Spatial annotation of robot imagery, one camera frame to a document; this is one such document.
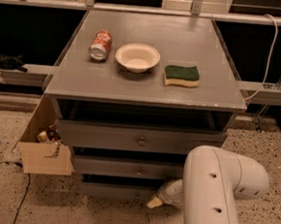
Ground cardboard box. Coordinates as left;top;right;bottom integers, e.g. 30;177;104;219
18;96;73;176

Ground snack packets in box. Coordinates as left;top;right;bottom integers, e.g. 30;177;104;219
37;125;61;144

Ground white paper bowl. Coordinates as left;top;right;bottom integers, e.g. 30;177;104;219
115;44;161;73

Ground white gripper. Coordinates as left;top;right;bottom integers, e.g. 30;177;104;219
146;179;183;209

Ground white cable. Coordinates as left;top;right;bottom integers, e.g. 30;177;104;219
243;12;281;104

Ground grey drawer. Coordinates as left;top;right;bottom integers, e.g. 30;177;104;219
73;155;185;179
81;182;158;201
57;119;227;154

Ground grey middle drawer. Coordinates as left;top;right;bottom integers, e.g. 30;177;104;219
73;155;185;179

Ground orange soda can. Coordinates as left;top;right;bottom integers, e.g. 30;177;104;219
89;30;113;61

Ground green yellow sponge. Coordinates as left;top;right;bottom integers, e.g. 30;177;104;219
164;65;201;88

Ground black object on rail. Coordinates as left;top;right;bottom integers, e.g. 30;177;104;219
0;54;27;73

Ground black floor cable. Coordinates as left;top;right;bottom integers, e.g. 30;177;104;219
0;159;34;224

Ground grey top drawer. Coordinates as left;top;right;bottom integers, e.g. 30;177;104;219
57;119;227;154

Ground grey bottom drawer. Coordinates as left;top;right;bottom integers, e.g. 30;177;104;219
81;182;158;201

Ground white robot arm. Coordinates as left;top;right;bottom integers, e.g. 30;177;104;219
147;145;269;224

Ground metal frame rail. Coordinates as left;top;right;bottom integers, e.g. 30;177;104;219
0;64;55;86

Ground grey drawer cabinet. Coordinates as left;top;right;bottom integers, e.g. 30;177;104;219
45;10;246;189

